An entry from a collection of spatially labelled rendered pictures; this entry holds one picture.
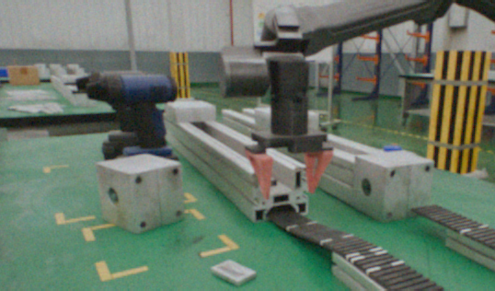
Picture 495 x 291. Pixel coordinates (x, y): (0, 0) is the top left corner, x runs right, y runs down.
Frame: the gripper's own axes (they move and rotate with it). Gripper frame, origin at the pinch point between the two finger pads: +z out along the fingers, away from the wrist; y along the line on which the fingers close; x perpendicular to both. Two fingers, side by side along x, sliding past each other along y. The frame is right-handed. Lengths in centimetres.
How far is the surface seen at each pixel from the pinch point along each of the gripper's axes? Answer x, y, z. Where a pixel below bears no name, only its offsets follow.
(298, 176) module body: -4.0, -3.6, -0.9
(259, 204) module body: -3.2, 3.7, 2.9
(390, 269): 24.5, -1.1, 2.3
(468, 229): 19.7, -18.1, 2.3
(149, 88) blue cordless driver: -35.3, 15.0, -13.4
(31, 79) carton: -374, 65, 2
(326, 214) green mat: -2.0, -7.9, 5.8
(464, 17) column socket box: -221, -259, -52
